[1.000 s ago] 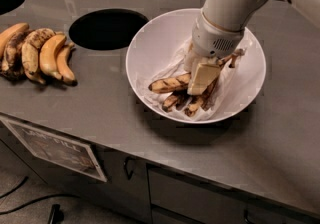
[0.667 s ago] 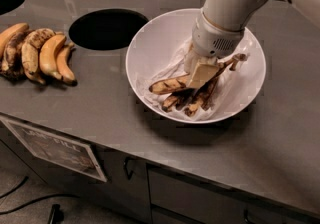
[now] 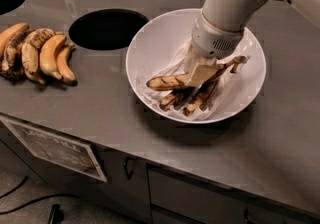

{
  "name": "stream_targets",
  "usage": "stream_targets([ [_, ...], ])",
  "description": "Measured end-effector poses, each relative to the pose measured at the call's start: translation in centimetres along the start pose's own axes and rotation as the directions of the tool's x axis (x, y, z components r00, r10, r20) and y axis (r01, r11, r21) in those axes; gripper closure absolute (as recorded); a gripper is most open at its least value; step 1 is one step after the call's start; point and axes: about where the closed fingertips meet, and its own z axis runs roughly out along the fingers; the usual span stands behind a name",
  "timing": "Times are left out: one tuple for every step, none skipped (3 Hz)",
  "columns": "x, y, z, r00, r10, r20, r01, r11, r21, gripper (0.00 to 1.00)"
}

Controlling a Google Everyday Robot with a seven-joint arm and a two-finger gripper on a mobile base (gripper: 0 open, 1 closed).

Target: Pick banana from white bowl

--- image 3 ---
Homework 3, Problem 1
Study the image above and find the leftmost yellow banana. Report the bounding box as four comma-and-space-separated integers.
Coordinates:
0, 23, 29, 59

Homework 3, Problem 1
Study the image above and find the framed landfill sign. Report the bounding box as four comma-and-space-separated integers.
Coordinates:
1, 118, 107, 182

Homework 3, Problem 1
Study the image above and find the dark banana in bowl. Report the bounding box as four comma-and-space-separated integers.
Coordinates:
159, 88, 194, 111
182, 61, 239, 117

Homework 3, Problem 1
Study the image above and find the black object on floor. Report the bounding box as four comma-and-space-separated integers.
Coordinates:
47, 204, 64, 224

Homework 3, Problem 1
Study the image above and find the middle dark banana in bowl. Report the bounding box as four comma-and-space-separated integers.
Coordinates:
159, 88, 194, 111

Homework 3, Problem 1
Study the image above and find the spotted yellow brown banana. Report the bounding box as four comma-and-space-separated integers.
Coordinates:
22, 28, 55, 85

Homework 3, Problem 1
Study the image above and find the black drawer handle right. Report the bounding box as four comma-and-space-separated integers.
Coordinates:
243, 209, 255, 224

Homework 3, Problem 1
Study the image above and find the dark brown overripe banana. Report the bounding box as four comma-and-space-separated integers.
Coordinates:
1, 30, 31, 81

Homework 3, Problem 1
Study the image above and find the lower dark banana in bowl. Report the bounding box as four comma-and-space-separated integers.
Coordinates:
182, 61, 239, 117

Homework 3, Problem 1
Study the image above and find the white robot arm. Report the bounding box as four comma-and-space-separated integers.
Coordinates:
185, 0, 320, 87

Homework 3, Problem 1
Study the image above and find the bright yellow banana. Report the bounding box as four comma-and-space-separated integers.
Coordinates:
39, 34, 67, 80

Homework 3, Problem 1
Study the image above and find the small yellow banana right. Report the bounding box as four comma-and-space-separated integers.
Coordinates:
57, 43, 77, 85

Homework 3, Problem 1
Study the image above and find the black cabinet handle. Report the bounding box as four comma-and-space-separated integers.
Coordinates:
123, 156, 135, 181

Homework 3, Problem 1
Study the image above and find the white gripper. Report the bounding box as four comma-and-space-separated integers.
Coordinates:
184, 10, 244, 87

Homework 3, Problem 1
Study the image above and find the black floor cable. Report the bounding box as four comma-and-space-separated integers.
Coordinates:
0, 175, 30, 200
0, 193, 80, 216

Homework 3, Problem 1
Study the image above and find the white bowl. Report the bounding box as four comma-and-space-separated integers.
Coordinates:
126, 9, 263, 108

